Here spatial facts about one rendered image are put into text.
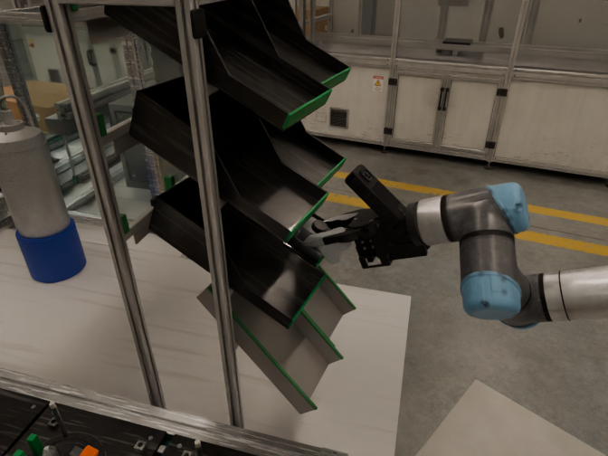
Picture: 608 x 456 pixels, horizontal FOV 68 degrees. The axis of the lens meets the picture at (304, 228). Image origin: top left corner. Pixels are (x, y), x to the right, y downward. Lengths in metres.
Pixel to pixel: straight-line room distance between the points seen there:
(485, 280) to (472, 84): 3.78
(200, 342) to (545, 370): 1.78
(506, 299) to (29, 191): 1.18
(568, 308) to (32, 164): 1.24
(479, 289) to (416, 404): 1.57
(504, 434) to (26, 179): 1.28
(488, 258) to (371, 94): 3.97
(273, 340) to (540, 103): 3.80
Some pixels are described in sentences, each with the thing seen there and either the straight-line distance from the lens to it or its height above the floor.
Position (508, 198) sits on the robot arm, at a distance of 0.69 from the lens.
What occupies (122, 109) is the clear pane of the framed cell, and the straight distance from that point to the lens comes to 1.52.
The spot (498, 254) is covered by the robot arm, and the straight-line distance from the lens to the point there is 0.67.
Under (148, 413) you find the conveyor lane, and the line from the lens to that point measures 0.95.
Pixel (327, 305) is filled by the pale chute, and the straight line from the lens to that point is 1.02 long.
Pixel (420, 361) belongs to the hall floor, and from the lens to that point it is 2.36.
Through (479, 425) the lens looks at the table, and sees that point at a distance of 1.08.
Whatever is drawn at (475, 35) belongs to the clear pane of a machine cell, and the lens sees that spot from 4.31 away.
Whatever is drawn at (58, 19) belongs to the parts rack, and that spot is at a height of 1.62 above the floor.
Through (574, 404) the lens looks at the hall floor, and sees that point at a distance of 2.44.
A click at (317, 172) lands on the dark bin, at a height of 1.36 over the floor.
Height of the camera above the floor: 1.69
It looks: 31 degrees down
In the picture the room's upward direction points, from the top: straight up
